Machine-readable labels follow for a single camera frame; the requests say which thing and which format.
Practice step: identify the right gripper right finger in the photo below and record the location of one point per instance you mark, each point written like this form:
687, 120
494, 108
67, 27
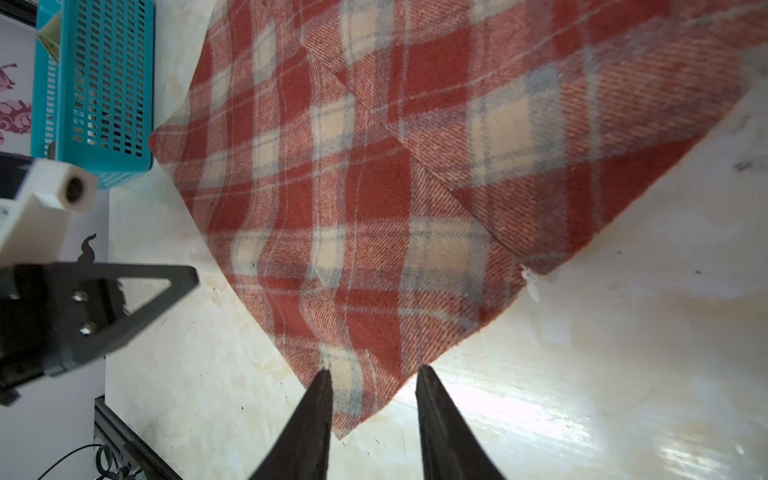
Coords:
448, 447

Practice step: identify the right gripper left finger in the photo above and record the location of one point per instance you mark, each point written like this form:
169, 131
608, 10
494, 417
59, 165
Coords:
302, 449

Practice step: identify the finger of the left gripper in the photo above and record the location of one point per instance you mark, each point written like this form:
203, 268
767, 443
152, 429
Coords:
59, 317

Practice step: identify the red plaid skirt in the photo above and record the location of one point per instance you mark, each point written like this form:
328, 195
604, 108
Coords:
375, 177

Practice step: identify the teal plastic basket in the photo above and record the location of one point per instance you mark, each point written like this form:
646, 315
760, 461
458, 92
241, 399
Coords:
93, 105

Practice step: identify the olive and white skirt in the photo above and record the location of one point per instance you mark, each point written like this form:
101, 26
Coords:
49, 36

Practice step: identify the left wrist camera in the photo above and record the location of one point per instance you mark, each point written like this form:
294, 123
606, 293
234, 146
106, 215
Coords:
38, 199

